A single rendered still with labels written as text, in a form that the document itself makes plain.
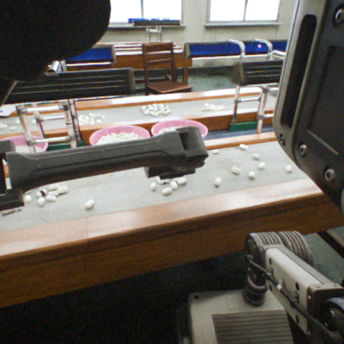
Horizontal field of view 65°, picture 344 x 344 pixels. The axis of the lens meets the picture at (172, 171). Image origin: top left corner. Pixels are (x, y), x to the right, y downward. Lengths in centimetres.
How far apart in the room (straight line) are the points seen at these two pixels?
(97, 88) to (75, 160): 40
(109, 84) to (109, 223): 40
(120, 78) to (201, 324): 77
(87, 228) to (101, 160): 31
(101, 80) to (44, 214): 44
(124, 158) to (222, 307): 61
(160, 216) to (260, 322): 43
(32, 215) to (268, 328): 77
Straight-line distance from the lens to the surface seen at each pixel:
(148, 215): 78
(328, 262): 189
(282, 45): 175
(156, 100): 176
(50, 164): 50
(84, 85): 86
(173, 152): 54
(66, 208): 91
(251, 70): 101
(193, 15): 618
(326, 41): 26
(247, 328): 93
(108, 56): 141
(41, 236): 80
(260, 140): 128
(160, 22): 394
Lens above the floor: 128
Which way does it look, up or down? 32 degrees down
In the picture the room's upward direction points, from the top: straight up
